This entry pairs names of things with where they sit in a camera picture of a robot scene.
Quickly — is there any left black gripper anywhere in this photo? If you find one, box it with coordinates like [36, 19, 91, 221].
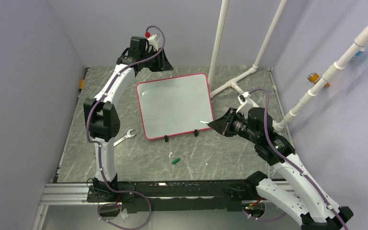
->
[141, 48, 174, 73]

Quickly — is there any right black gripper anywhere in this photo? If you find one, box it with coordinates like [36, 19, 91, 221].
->
[208, 107, 260, 143]

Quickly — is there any pink framed whiteboard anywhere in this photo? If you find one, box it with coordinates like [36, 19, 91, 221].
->
[136, 73, 214, 140]

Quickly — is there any green marker cap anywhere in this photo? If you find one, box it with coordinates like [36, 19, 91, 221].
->
[172, 158, 181, 165]

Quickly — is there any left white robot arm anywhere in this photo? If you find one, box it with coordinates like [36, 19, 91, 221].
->
[83, 32, 173, 202]

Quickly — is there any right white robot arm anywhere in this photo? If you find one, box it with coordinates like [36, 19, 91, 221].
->
[207, 107, 354, 230]

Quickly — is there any silver open-end wrench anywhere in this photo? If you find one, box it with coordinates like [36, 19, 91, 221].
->
[113, 129, 136, 147]

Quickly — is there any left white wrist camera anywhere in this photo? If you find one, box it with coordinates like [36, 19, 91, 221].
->
[145, 32, 162, 52]

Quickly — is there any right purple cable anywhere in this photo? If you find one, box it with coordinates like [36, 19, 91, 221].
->
[242, 88, 350, 230]

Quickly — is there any purple cable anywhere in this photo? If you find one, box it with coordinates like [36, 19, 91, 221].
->
[242, 88, 350, 230]
[85, 25, 166, 230]

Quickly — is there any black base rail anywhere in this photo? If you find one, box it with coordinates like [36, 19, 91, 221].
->
[87, 179, 260, 213]

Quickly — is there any orange wall knob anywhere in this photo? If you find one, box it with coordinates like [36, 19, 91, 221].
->
[307, 72, 320, 84]

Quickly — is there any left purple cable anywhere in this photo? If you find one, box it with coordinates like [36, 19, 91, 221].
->
[85, 25, 166, 230]

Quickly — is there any white PVC pipe frame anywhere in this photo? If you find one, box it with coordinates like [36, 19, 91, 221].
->
[207, 0, 289, 131]

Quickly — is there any blue wall knob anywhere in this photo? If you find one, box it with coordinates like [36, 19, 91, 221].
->
[355, 47, 366, 57]

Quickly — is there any aluminium extrusion rail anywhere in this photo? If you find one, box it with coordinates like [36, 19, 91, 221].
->
[40, 183, 89, 206]

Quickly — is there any white diagonal pipe rail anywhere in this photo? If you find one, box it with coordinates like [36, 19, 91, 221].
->
[276, 25, 368, 130]

